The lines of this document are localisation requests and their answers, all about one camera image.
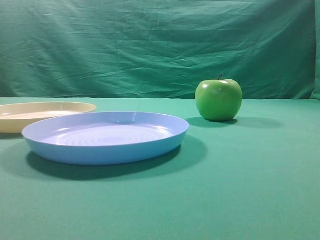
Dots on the blue plastic plate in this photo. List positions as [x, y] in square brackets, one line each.
[106, 138]

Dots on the yellow plastic plate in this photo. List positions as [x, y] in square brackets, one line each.
[15, 117]

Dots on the green apple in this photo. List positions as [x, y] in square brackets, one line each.
[218, 100]

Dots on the green table cloth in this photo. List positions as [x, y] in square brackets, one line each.
[256, 178]

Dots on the green backdrop cloth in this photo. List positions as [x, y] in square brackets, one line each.
[158, 48]

